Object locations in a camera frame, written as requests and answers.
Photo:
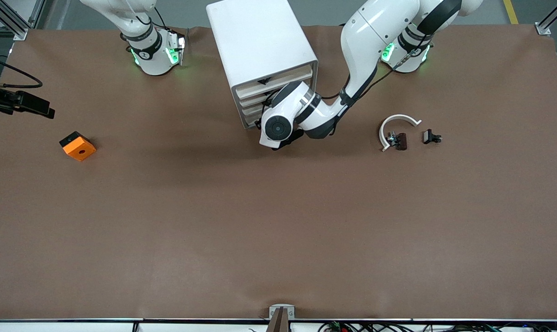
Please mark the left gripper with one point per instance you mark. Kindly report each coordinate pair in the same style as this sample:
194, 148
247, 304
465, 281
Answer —
296, 134

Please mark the brown table mat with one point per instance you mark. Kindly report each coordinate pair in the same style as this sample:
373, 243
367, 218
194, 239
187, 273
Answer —
278, 230

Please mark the small black clip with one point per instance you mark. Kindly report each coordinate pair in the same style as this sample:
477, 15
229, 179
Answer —
428, 136

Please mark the white table edge rail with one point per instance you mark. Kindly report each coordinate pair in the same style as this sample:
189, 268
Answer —
52, 326

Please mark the aluminium frame profile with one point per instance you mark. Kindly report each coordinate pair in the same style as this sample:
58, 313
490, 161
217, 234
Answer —
16, 34
543, 29

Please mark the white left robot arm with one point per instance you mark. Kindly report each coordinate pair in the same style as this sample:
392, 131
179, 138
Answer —
366, 41

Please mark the orange and black block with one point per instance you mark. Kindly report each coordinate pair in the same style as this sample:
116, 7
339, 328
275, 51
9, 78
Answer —
79, 148

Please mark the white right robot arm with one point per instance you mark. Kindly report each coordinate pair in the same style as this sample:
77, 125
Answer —
151, 60

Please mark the white drawer cabinet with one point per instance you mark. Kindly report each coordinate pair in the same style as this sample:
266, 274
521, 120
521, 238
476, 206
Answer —
255, 41

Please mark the small brown part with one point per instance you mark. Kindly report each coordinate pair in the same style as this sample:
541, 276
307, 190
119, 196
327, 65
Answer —
401, 141

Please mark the grey metal bracket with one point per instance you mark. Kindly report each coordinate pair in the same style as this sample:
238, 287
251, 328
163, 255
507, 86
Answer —
273, 311

